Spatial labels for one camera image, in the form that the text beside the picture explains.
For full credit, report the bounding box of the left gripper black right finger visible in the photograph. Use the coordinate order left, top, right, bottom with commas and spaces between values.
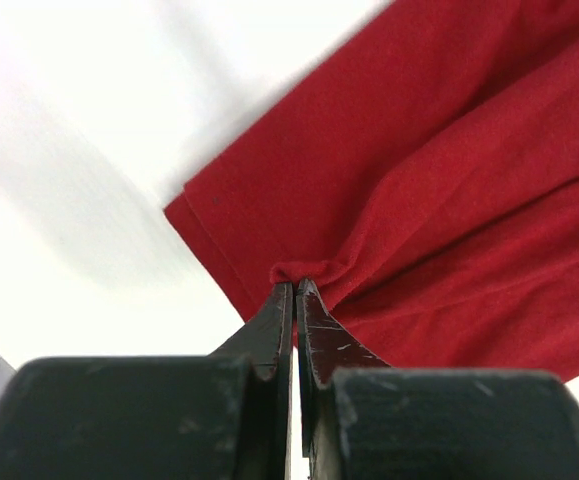
295, 279, 579, 479

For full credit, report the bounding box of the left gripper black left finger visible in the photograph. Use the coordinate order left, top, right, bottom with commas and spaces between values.
0, 283, 293, 480

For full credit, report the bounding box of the red t shirt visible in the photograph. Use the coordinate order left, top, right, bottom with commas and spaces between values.
165, 1, 579, 380

